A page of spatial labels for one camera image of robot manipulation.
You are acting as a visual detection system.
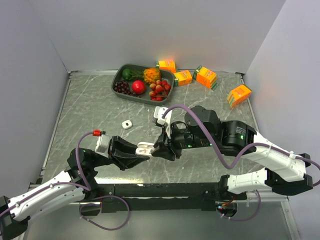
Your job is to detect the orange pineapple toy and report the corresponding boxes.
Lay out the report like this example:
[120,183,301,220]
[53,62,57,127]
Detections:
[142,67,161,85]

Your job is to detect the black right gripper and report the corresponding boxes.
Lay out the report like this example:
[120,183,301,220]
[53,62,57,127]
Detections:
[151,119,216,160]

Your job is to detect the orange box back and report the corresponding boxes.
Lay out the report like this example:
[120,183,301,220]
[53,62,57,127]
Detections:
[155,61,177,74]

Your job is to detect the orange sponge box near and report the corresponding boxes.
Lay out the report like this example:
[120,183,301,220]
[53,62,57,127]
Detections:
[192,65,218,89]

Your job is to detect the orange striped sponge box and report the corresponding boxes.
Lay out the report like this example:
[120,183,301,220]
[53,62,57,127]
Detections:
[226,84,252,109]

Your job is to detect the dark grey fruit tray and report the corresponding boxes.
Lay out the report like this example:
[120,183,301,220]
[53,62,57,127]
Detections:
[111,64,175,106]

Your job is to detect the orange box middle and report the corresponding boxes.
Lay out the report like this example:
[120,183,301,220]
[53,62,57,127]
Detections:
[173,70,193,87]

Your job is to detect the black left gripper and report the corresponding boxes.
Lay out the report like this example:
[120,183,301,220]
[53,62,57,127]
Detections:
[90,135,150,170]

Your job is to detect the white oval charging case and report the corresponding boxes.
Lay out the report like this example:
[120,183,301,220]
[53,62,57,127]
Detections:
[135,142,155,156]

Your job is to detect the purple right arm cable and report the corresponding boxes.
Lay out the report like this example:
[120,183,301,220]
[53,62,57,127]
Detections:
[161,104,320,187]

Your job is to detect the green pepper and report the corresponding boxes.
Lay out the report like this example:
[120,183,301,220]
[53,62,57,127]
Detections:
[122,68,133,81]

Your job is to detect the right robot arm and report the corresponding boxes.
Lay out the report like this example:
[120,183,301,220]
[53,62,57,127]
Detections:
[151,105,314,199]

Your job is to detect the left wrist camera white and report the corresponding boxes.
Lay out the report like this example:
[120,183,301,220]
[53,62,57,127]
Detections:
[93,129,111,158]

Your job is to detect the red pomegranate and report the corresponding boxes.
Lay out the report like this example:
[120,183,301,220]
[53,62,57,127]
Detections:
[131,80,146,95]

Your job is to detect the dark purple grapes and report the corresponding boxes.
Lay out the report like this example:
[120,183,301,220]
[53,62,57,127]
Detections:
[112,80,139,97]

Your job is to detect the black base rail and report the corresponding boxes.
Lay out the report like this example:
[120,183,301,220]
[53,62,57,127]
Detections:
[68,181,248,213]

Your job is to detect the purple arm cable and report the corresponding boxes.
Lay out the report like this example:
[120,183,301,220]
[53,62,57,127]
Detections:
[161,104,320,187]
[0,132,96,218]

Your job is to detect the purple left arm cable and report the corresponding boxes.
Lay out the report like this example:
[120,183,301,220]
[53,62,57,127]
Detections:
[0,132,96,218]

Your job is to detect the white square charging case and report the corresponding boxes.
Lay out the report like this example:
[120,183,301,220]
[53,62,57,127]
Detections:
[121,120,133,130]

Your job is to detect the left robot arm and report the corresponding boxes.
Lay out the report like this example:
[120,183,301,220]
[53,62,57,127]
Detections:
[0,129,154,240]

